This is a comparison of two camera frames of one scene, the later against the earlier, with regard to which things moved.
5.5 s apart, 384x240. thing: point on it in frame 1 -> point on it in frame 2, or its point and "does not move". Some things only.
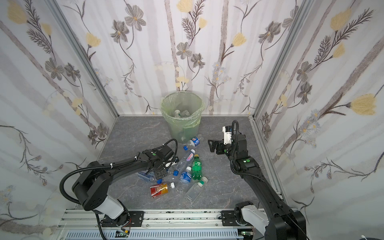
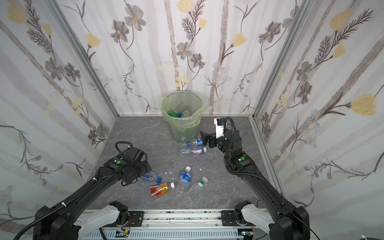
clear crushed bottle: [185, 113] does not move
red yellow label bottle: [158, 189] does not move
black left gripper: [162, 173] -> [143, 167]
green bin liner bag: [182, 128] does not move
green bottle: [197, 167] -> [175, 114]
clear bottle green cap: [193, 192] does not move
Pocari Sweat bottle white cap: [185, 180] does not move
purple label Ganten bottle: [188, 159] -> [196, 151]
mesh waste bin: [182, 110] does not move
